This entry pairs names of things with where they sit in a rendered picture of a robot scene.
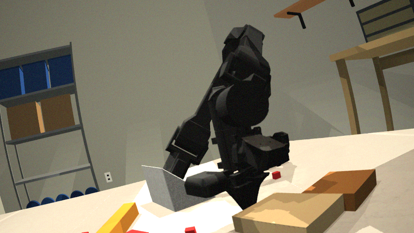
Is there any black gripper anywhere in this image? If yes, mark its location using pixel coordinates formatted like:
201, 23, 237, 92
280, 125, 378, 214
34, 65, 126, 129
184, 127, 270, 210

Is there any orange rectangular bar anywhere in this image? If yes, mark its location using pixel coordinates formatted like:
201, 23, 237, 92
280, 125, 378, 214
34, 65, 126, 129
96, 202, 139, 233

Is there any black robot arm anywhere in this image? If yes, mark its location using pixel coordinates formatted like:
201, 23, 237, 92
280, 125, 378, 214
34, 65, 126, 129
163, 24, 290, 180

